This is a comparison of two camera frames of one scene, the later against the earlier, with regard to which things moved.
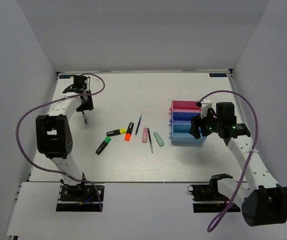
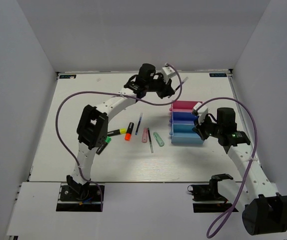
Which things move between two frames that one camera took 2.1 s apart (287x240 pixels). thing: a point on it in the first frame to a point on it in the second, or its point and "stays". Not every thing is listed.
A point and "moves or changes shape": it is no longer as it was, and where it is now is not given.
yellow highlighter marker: [119, 131] stays
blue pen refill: [84, 117] moves or changes shape
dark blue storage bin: [183, 117] stays
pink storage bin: [184, 106] stays
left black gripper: [89, 106] to [167, 90]
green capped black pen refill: [150, 140] stays
